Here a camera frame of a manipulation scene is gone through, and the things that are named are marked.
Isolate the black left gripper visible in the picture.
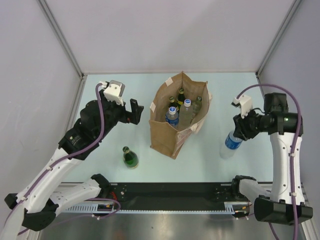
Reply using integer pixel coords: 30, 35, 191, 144
96, 89, 143, 140

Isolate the blue label water bottle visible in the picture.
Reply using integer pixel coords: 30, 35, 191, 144
165, 106, 179, 129
219, 130, 243, 159

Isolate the green bottle red label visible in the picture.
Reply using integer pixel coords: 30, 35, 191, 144
168, 96, 179, 111

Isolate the green glass bottle gold cap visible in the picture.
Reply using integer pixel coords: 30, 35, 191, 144
176, 88, 186, 106

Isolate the clear plastic bottle blue cap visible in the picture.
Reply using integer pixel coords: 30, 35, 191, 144
178, 99, 193, 131

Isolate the green perrier bottle front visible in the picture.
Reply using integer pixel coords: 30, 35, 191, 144
122, 146, 139, 169

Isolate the clear glass bottle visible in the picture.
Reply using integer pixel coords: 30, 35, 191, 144
191, 96, 202, 119

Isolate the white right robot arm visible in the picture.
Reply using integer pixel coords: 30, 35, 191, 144
230, 109, 313, 226

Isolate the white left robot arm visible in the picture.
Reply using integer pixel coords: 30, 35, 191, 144
1, 87, 144, 239

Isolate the brown jute canvas bag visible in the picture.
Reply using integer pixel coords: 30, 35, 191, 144
149, 72, 213, 159

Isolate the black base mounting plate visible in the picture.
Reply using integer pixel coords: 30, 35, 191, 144
98, 182, 248, 212

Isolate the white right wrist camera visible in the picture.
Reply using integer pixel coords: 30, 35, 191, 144
231, 95, 253, 119

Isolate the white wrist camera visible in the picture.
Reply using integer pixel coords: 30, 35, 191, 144
100, 80, 125, 107
231, 95, 253, 119

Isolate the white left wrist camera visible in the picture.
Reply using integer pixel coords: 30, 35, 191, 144
100, 80, 125, 107

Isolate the white cable duct rail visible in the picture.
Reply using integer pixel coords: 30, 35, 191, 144
64, 201, 251, 215

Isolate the aluminium frame post left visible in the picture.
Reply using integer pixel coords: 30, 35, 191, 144
36, 0, 84, 79

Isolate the aluminium frame post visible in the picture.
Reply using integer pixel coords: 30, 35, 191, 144
255, 0, 304, 79
36, 0, 84, 79

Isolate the aluminium frame post right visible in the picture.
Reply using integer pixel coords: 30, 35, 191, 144
255, 0, 304, 79

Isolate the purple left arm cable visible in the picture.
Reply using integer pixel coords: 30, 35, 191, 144
4, 82, 122, 236

